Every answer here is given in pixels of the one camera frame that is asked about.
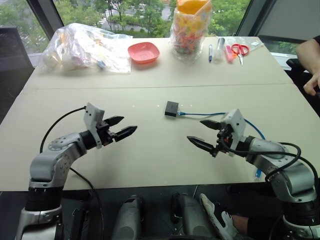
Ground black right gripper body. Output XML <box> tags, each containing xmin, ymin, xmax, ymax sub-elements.
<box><xmin>215</xmin><ymin>123</ymin><xmax>233</xmax><ymax>156</ymax></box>

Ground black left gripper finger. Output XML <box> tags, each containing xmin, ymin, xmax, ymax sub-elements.
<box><xmin>103</xmin><ymin>115</ymin><xmax>125</xmax><ymax>127</ymax></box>
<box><xmin>115</xmin><ymin>125</ymin><xmax>138</xmax><ymax>143</ymax></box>

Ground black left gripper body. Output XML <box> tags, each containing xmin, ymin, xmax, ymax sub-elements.
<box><xmin>96</xmin><ymin>120</ymin><xmax>119</xmax><ymax>147</ymax></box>

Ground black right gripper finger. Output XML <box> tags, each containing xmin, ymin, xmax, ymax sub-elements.
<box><xmin>199</xmin><ymin>119</ymin><xmax>223</xmax><ymax>131</ymax></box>
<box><xmin>186</xmin><ymin>135</ymin><xmax>217</xmax><ymax>158</ymax></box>

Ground small black adapter box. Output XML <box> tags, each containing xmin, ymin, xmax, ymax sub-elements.
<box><xmin>164</xmin><ymin>100</ymin><xmax>180</xmax><ymax>117</ymax></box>

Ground person's bare hand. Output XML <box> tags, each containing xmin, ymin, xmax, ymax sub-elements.
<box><xmin>302</xmin><ymin>73</ymin><xmax>320</xmax><ymax>97</ymax></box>

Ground pink highlighter marker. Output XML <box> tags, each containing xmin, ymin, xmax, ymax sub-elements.
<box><xmin>225</xmin><ymin>44</ymin><xmax>235</xmax><ymax>64</ymax></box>

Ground grey rounded robot leg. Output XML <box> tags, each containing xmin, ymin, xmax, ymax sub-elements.
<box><xmin>116</xmin><ymin>194</ymin><xmax>145</xmax><ymax>240</ymax></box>
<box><xmin>170</xmin><ymin>191</ymin><xmax>216</xmax><ymax>240</ymax></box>

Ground pink plastic bowl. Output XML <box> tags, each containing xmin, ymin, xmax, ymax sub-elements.
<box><xmin>127</xmin><ymin>41</ymin><xmax>161</xmax><ymax>65</ymax></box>

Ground white and black shoe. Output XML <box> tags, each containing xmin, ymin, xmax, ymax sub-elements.
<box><xmin>199</xmin><ymin>192</ymin><xmax>240</xmax><ymax>240</ymax></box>

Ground clear plastic bag of items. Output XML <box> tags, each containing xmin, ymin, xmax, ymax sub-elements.
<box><xmin>36</xmin><ymin>22</ymin><xmax>134</xmax><ymax>75</ymax></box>

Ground small clear plastic bag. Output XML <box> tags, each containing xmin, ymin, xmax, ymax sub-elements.
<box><xmin>224</xmin><ymin>36</ymin><xmax>265</xmax><ymax>51</ymax></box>

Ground clear jar of colourful candies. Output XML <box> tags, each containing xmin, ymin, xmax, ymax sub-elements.
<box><xmin>169</xmin><ymin>0</ymin><xmax>213</xmax><ymax>61</ymax></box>

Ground black chair back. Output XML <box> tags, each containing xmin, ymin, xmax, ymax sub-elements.
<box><xmin>0</xmin><ymin>24</ymin><xmax>35</xmax><ymax>118</ymax></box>

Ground blue cable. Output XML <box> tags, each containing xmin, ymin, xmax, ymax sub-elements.
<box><xmin>177</xmin><ymin>110</ymin><xmax>267</xmax><ymax>181</ymax></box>

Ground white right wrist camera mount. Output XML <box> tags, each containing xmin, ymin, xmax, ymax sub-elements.
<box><xmin>221</xmin><ymin>108</ymin><xmax>247</xmax><ymax>158</ymax></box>

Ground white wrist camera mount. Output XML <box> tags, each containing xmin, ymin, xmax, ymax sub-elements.
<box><xmin>83</xmin><ymin>102</ymin><xmax>106</xmax><ymax>150</ymax></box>
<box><xmin>221</xmin><ymin>108</ymin><xmax>247</xmax><ymax>158</ymax></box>

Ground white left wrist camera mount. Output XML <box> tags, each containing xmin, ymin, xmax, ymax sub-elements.
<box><xmin>83</xmin><ymin>102</ymin><xmax>106</xmax><ymax>150</ymax></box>

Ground red handled scissors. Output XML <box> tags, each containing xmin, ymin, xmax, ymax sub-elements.
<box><xmin>230</xmin><ymin>43</ymin><xmax>251</xmax><ymax>67</ymax></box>

